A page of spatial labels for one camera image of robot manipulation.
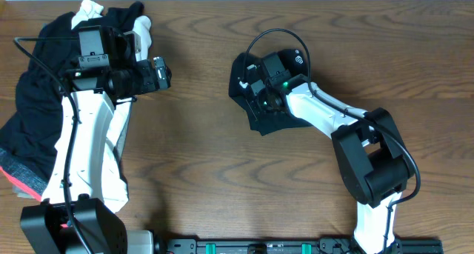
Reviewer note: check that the white t-shirt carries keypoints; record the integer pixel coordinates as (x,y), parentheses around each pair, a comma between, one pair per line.
(95,165)

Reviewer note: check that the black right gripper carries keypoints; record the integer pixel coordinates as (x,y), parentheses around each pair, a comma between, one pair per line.
(266,112)

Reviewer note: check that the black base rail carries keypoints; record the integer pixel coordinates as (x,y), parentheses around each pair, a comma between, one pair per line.
(323,245)

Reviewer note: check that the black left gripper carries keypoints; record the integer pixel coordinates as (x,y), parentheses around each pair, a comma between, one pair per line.
(149,84)

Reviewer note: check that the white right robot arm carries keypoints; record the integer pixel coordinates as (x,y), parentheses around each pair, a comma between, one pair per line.
(373,161)

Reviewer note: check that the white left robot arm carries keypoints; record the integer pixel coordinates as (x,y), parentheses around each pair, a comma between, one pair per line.
(77,213)

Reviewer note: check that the grey garment with red trim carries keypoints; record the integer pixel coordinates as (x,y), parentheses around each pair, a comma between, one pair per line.
(21,176)

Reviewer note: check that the black t-shirt with logo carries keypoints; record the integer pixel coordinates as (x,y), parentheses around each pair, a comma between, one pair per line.
(271,123)

